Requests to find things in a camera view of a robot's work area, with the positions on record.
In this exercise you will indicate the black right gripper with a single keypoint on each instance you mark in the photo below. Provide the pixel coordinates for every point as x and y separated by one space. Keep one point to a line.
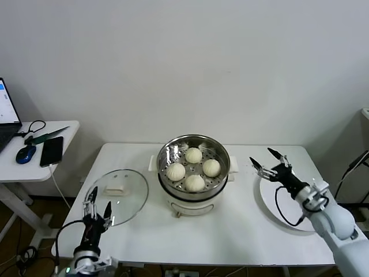
288 177

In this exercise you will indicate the green and grey knife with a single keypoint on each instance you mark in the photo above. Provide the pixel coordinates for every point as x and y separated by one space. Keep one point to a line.
43 138

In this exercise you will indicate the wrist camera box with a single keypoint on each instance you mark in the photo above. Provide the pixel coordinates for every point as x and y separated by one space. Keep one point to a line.
105 261
320 191

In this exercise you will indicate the white cabinet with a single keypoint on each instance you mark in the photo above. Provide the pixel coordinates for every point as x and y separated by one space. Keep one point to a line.
366 111

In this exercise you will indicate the black open laptop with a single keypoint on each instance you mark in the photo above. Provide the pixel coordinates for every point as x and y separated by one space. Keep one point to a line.
5 115

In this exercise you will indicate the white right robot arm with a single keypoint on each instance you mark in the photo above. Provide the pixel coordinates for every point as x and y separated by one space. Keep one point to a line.
331 219

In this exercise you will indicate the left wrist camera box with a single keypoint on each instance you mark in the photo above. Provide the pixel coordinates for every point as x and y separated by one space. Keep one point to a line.
105 261

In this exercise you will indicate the perforated steel steamer basket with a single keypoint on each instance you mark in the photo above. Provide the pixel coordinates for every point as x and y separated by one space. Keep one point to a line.
223 161

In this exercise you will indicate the blue computer mouse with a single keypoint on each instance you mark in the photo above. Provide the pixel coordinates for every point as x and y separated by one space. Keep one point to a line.
25 154

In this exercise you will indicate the white steamed baozi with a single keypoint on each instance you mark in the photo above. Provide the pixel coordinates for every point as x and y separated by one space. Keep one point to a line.
193 155
194 182
175 171
212 168

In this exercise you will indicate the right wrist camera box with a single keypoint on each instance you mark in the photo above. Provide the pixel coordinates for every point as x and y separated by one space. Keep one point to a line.
320 191

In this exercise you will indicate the black smartphone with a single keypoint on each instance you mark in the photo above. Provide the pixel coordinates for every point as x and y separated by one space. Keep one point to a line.
52 151

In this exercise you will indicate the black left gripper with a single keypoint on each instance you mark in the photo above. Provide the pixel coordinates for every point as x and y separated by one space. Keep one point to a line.
92 231

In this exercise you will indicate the round glass pot lid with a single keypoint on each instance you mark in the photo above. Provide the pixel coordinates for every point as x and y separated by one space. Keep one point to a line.
129 199

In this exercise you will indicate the white side table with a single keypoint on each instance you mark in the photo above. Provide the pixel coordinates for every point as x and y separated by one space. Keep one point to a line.
17 173

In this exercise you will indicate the large white plate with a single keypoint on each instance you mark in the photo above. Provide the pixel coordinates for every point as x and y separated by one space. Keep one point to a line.
268 199

